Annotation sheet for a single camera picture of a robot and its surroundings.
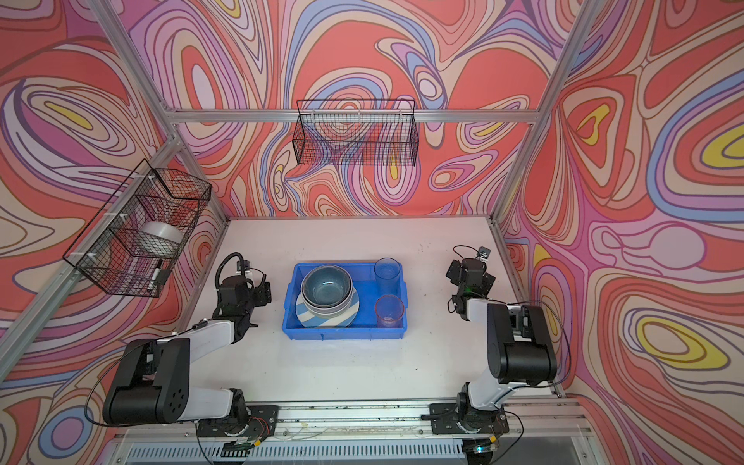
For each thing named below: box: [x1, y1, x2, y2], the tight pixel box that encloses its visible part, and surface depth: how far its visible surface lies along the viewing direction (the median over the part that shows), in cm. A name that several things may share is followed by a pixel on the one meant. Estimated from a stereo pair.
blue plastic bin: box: [281, 262, 409, 341], surface depth 90 cm
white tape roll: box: [134, 220, 185, 257], surface depth 74 cm
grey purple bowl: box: [300, 290, 353, 317], surface depth 82 cm
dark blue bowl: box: [300, 264, 354, 309], surface depth 88 cm
